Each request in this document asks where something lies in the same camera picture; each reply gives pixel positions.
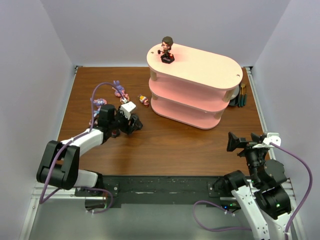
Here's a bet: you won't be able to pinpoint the brown-haired hero figurine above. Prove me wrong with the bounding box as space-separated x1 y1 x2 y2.
157 36 175 64

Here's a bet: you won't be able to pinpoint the red spider hero figurine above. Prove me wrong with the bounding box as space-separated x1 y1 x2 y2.
111 129 120 138

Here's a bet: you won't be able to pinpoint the black bat-masked figurine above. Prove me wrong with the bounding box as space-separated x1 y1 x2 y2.
130 114 143 131

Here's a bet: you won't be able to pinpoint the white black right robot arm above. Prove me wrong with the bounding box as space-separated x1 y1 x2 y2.
223 132 292 240

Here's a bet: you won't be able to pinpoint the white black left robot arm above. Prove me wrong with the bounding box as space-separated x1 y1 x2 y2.
36 101 143 190

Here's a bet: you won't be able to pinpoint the dark tools behind shelf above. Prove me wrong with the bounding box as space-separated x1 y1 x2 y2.
228 83 247 108

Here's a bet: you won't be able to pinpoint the pink three-tier oval shelf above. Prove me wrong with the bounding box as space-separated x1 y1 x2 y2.
146 43 243 130

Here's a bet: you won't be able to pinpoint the pink donut toy green star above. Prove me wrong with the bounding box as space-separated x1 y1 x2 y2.
120 93 130 104

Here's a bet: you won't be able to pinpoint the purple bunny toy lying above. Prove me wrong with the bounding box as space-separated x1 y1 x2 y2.
90 98 108 118

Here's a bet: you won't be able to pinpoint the pink yellow character toy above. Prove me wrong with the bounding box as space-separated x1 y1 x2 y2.
137 94 150 107

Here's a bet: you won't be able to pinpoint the purple bunny toy upright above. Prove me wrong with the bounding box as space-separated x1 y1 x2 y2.
112 80 125 98

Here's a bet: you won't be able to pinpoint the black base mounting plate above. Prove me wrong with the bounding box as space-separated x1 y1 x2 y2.
74 175 241 210

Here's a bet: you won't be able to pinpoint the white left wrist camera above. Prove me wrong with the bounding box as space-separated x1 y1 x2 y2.
120 101 137 120

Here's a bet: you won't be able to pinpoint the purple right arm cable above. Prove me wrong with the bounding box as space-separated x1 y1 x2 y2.
271 142 313 237

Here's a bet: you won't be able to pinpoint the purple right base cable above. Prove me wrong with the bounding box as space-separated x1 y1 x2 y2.
192 200 252 231

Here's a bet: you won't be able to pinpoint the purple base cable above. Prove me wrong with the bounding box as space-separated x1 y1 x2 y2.
192 200 252 231
84 188 115 215

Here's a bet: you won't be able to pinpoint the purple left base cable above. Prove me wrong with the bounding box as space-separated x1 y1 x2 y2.
84 188 115 215

